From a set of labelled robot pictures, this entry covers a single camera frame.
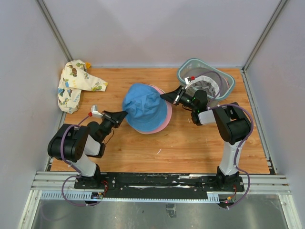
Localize pink bucket hat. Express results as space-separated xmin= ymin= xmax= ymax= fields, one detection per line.
xmin=129 ymin=83 xmax=172 ymax=133

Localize grey plastic basket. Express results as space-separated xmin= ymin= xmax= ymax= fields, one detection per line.
xmin=177 ymin=58 xmax=235 ymax=106

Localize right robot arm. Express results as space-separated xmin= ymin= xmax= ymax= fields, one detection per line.
xmin=160 ymin=86 xmax=254 ymax=192

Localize small yellow object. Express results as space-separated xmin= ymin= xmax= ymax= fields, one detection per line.
xmin=85 ymin=62 xmax=91 ymax=69

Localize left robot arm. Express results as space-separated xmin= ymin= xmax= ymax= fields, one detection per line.
xmin=47 ymin=105 xmax=128 ymax=189

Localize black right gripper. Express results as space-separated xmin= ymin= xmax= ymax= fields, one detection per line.
xmin=161 ymin=86 xmax=197 ymax=112

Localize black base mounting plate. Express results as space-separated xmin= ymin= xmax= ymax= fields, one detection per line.
xmin=74 ymin=172 xmax=245 ymax=200

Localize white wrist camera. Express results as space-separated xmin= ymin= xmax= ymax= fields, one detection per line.
xmin=184 ymin=76 xmax=195 ymax=90
xmin=88 ymin=105 xmax=103 ymax=119

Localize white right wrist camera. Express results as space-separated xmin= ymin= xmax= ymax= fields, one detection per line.
xmin=184 ymin=76 xmax=195 ymax=90

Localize grey hat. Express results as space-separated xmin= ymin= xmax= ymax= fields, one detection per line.
xmin=188 ymin=74 xmax=229 ymax=98

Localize blue hat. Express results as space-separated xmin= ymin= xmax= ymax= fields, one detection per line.
xmin=122 ymin=83 xmax=167 ymax=132

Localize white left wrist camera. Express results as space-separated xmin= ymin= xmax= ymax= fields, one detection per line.
xmin=88 ymin=105 xmax=103 ymax=119

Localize cartoon print cloth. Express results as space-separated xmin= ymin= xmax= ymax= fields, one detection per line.
xmin=57 ymin=60 xmax=108 ymax=114

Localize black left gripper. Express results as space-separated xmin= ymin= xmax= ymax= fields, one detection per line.
xmin=99 ymin=111 xmax=129 ymax=142

